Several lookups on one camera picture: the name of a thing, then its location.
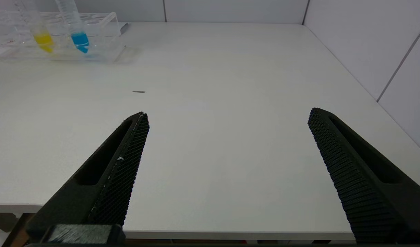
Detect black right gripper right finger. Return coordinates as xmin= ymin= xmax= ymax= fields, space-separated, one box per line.
xmin=308 ymin=107 xmax=420 ymax=244

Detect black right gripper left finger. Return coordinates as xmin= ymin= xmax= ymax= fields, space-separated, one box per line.
xmin=25 ymin=111 xmax=150 ymax=241

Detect clear acrylic test tube rack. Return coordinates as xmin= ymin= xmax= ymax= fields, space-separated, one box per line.
xmin=0 ymin=11 xmax=125 ymax=63

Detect test tube with blue pigment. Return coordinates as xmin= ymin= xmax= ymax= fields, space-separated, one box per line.
xmin=56 ymin=0 xmax=90 ymax=54

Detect test tube with yellow pigment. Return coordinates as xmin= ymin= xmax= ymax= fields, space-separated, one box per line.
xmin=13 ymin=0 xmax=55 ymax=54

